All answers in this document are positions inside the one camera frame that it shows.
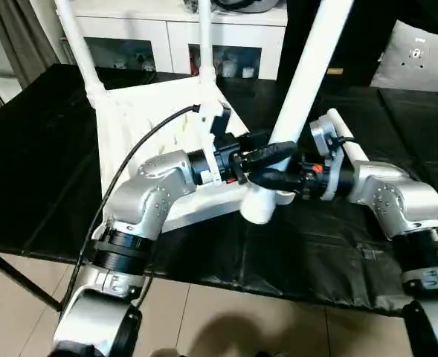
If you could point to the white plastic table leg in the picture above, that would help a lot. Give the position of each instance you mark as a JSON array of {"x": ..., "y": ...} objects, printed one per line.
[
  {"x": 206, "y": 41},
  {"x": 308, "y": 67},
  {"x": 349, "y": 137},
  {"x": 81, "y": 52}
]

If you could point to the white plastic table top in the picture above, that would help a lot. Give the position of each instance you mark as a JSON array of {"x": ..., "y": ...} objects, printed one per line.
[{"x": 137, "y": 119}]

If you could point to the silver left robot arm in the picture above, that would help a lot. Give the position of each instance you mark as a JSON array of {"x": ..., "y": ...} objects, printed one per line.
[{"x": 148, "y": 197}]

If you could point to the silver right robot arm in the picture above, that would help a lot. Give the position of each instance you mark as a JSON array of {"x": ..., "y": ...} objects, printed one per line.
[{"x": 397, "y": 204}]

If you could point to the black cabinet with yellow label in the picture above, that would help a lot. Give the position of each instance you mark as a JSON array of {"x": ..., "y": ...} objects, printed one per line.
[{"x": 352, "y": 37}]

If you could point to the white glass-door cabinet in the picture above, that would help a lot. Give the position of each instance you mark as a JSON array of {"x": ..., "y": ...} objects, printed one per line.
[{"x": 144, "y": 37}]

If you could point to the grey cushion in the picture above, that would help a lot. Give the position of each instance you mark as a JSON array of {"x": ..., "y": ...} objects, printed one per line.
[{"x": 419, "y": 56}]

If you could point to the black table mat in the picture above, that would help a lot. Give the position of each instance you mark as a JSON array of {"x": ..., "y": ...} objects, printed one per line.
[{"x": 33, "y": 163}]

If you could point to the grey curtain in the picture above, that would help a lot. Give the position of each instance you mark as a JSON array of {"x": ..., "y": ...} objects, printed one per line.
[{"x": 18, "y": 37}]

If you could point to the black table frame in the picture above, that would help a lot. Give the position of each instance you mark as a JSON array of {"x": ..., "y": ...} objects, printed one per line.
[{"x": 21, "y": 281}]

